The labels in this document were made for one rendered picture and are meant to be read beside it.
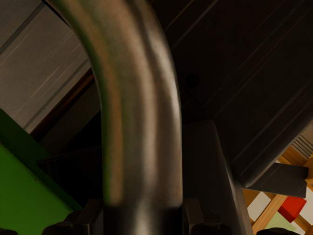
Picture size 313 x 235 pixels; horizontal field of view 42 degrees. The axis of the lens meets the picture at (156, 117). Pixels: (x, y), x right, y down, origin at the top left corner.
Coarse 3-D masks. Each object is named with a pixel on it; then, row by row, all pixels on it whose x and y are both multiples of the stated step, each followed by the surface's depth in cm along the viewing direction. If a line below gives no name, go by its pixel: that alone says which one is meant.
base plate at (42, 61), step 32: (0, 0) 47; (32, 0) 51; (0, 32) 51; (32, 32) 56; (64, 32) 62; (0, 64) 56; (32, 64) 61; (64, 64) 68; (0, 96) 61; (32, 96) 68; (32, 128) 76
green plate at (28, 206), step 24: (0, 120) 24; (0, 144) 18; (24, 144) 24; (0, 168) 18; (24, 168) 18; (0, 192) 18; (24, 192) 18; (48, 192) 18; (0, 216) 18; (24, 216) 18; (48, 216) 18
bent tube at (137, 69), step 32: (64, 0) 14; (96, 0) 14; (128, 0) 14; (96, 32) 14; (128, 32) 14; (160, 32) 14; (96, 64) 14; (128, 64) 14; (160, 64) 14; (128, 96) 14; (160, 96) 14; (128, 128) 14; (160, 128) 14; (128, 160) 14; (160, 160) 14; (128, 192) 14; (160, 192) 14; (128, 224) 14; (160, 224) 14
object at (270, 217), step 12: (252, 192) 368; (264, 192) 439; (276, 204) 353; (288, 204) 371; (300, 204) 378; (264, 216) 337; (276, 216) 354; (288, 216) 366; (300, 216) 429; (252, 228) 322; (264, 228) 334; (288, 228) 350; (312, 228) 413
